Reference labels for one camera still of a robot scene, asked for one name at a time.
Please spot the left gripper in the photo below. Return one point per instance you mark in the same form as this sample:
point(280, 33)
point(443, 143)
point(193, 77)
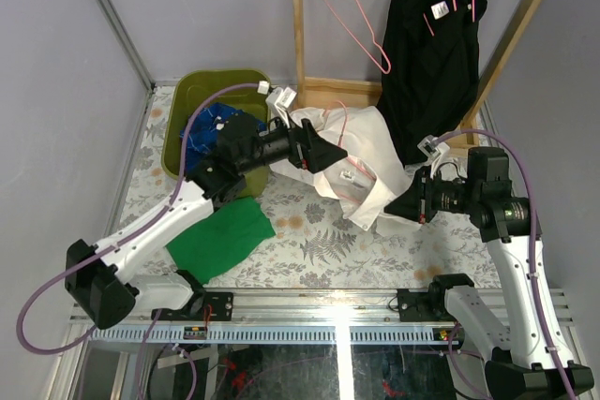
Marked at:
point(306, 145)

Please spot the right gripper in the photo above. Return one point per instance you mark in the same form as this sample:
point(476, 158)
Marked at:
point(417, 202)

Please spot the white shirt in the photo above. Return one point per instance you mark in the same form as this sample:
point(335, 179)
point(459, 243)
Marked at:
point(368, 179)

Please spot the blue plaid shirt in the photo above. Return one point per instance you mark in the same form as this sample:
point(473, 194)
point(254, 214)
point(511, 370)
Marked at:
point(202, 137)

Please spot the pink wire hanger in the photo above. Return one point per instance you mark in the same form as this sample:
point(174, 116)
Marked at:
point(374, 50)

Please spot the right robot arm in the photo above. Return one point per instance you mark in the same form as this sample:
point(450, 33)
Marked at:
point(526, 358)

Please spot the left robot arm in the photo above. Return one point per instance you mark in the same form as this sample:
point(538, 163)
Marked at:
point(103, 278)

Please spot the wooden clothes rack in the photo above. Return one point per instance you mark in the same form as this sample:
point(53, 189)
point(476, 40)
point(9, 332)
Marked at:
point(323, 92)

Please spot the floral table mat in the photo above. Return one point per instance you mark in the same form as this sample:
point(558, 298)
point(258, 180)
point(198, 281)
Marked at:
point(314, 247)

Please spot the green cloth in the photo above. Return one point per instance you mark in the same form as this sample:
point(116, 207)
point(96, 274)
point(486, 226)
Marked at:
point(216, 244)

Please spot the olive green plastic basket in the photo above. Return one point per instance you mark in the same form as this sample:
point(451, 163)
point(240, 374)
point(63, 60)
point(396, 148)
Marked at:
point(193, 89)

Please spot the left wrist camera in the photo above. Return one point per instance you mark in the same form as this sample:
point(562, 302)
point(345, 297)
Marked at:
point(278, 100)

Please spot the aluminium rail frame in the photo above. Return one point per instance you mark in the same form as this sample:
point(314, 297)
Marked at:
point(305, 316)

